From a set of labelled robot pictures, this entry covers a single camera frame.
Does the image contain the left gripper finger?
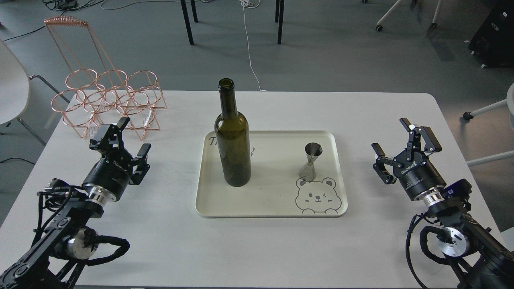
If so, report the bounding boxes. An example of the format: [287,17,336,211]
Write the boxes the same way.
[89,117,131,151]
[131,143,152,177]

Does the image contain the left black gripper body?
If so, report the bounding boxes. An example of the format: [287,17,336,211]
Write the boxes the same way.
[82,147,144,202]

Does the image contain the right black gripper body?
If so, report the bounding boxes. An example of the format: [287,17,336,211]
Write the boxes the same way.
[385,153,446,201]

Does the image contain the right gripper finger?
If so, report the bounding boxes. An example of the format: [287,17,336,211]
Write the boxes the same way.
[400,118,442,155]
[371,143,402,184]

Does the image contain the steel jigger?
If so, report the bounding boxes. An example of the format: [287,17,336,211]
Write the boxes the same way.
[298,142,323,182]

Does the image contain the dark green wine bottle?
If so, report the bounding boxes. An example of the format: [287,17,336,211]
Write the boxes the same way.
[214,77,251,187]

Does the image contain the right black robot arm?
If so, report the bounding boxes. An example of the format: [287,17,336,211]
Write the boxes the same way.
[371,118,514,289]

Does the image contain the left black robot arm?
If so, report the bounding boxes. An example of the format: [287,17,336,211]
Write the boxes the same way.
[1,116,151,289]

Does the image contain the white chair base right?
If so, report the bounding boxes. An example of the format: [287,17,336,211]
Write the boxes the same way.
[459,84,513,168]

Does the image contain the cream bear tray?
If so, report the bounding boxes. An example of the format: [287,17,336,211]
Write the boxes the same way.
[195,130,348,218]

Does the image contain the white chair left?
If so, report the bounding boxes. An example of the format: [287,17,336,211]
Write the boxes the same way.
[0,41,70,146]

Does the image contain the black box top right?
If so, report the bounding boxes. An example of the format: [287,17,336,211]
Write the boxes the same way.
[468,0,514,68]

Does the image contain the white chair legs top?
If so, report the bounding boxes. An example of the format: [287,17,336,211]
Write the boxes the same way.
[361,0,444,32]

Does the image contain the black table legs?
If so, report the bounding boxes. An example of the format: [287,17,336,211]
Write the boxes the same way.
[180,0,285,45]

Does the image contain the copper wire bottle rack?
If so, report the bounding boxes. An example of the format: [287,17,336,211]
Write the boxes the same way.
[44,15,167,140]

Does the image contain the black cables on floor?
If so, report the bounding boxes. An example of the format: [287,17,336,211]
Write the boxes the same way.
[2,0,105,43]

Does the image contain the white cable on floor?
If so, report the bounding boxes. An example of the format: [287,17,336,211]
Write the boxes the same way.
[240,0,269,92]

